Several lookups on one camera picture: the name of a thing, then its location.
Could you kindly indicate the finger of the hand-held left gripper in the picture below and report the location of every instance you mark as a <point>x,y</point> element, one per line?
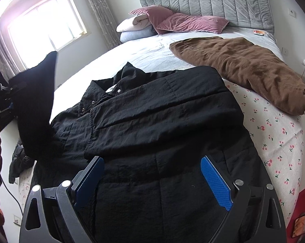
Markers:
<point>17,87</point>
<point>8,110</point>

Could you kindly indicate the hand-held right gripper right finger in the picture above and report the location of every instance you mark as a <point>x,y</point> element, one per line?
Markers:
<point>215,182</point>

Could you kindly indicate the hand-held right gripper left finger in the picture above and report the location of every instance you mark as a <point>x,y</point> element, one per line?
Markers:
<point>90,179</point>

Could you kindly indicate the black coat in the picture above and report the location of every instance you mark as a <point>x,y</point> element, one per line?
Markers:
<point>155,119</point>

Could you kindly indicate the patterned grey curtain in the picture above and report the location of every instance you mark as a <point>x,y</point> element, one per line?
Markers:
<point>0,48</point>
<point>99,10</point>

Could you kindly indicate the dark quilted jacket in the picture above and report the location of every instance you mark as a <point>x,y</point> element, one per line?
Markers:
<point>18,162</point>

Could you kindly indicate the window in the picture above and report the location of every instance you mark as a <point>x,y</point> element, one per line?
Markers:
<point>46,22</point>

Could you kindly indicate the red plastic chair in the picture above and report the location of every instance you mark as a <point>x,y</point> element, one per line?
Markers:
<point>304,200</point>

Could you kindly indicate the smartphone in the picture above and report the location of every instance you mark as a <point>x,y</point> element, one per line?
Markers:
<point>303,226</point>

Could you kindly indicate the brown garment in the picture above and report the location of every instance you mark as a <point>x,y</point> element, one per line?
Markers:
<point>243,65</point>

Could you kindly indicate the bed with white sheet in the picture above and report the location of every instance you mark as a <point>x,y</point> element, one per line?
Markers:
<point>142,53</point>

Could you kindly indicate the white folded blanket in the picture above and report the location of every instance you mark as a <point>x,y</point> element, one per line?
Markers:
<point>132,24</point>

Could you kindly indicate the light blue pillow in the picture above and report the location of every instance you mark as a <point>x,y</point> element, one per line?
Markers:
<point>137,34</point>

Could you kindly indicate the pink velvet pillow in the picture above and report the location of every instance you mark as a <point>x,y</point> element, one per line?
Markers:
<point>155,15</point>
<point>190,22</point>

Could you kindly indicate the small orange packet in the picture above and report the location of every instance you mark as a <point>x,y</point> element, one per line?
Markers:
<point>260,32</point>

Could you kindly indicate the grey padded headboard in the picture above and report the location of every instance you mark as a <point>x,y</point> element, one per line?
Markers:
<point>205,0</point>

